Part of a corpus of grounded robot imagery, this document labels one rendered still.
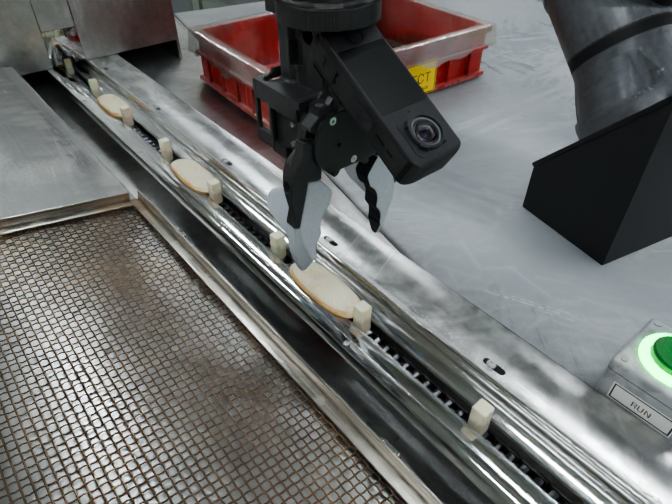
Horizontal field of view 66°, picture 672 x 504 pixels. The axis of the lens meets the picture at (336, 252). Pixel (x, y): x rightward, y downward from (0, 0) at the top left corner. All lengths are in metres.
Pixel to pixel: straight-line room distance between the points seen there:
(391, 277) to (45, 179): 0.41
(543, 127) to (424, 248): 0.40
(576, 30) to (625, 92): 0.10
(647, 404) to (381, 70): 0.32
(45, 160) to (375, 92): 0.49
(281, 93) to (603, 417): 0.35
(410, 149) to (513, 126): 0.62
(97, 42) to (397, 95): 0.87
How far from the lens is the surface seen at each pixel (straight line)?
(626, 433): 0.47
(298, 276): 0.53
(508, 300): 0.59
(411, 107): 0.35
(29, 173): 0.71
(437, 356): 0.48
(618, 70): 0.67
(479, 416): 0.43
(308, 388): 0.40
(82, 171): 0.70
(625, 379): 0.47
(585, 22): 0.70
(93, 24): 1.14
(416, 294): 0.51
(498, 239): 0.67
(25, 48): 1.12
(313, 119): 0.37
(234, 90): 0.97
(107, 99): 0.97
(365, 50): 0.37
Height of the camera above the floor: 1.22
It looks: 40 degrees down
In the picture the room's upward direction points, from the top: straight up
